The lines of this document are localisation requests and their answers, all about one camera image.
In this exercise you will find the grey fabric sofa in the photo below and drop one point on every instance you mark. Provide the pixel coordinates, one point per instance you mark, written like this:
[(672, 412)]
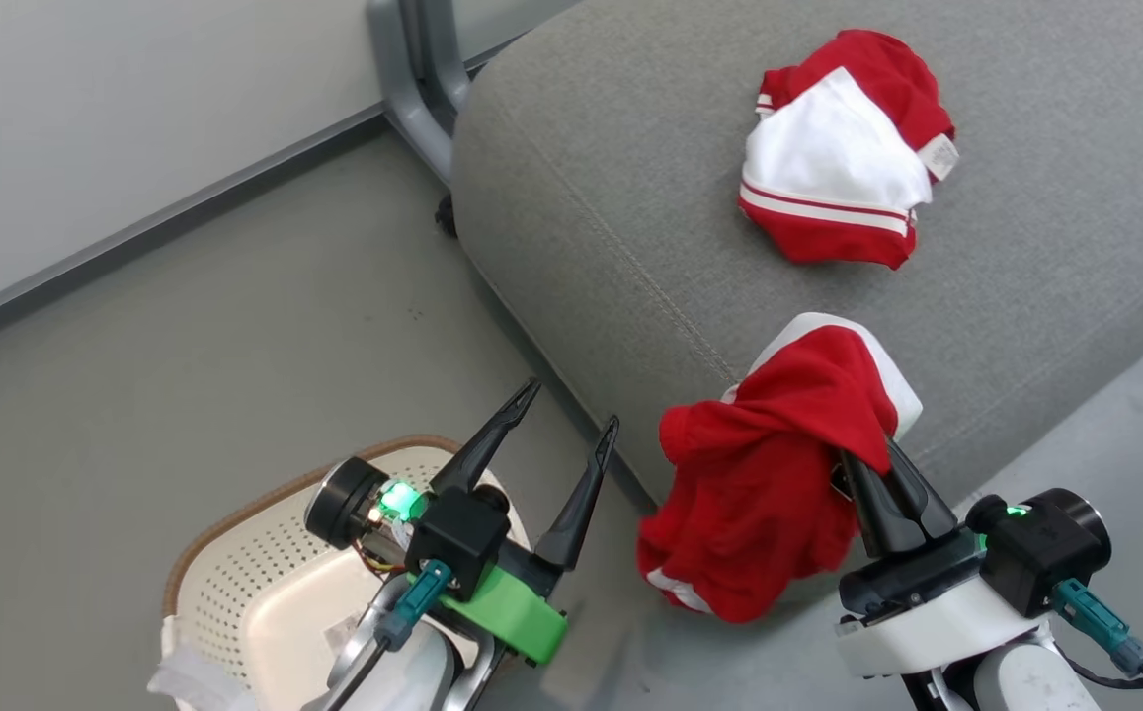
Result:
[(630, 197)]

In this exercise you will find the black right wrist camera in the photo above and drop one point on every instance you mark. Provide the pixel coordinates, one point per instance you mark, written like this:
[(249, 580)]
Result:
[(1035, 553)]

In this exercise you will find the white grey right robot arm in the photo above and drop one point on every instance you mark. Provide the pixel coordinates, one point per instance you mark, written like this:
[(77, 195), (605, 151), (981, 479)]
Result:
[(1016, 681)]

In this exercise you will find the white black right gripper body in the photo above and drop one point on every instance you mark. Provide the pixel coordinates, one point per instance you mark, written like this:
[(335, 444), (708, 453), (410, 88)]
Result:
[(927, 612)]

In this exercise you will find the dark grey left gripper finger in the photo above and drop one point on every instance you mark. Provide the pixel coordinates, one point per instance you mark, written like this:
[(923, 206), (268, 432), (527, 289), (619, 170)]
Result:
[(576, 509), (482, 444)]

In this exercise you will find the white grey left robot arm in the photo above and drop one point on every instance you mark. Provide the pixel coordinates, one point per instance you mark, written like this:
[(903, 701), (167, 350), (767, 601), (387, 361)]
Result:
[(413, 671)]

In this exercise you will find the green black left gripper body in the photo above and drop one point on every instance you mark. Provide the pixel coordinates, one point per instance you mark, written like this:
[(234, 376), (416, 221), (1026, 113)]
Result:
[(517, 612)]

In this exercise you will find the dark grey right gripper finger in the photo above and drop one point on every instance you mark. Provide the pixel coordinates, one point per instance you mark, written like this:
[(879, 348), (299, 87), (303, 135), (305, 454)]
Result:
[(922, 499), (882, 518)]

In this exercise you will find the grey metal frame post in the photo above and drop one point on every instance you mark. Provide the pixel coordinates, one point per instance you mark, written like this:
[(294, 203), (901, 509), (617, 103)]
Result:
[(418, 89)]

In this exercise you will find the grey baseboard strip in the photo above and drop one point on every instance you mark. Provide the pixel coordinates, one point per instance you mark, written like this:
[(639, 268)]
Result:
[(136, 242)]

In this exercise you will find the cream perforated laundry basket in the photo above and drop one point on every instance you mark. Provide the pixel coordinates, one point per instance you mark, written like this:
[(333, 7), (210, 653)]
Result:
[(255, 592)]

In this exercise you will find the red garment with white lining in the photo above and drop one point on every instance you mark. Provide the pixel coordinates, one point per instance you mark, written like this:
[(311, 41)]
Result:
[(759, 474)]

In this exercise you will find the red white striped garment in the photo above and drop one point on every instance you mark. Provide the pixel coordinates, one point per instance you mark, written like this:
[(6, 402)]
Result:
[(828, 148)]

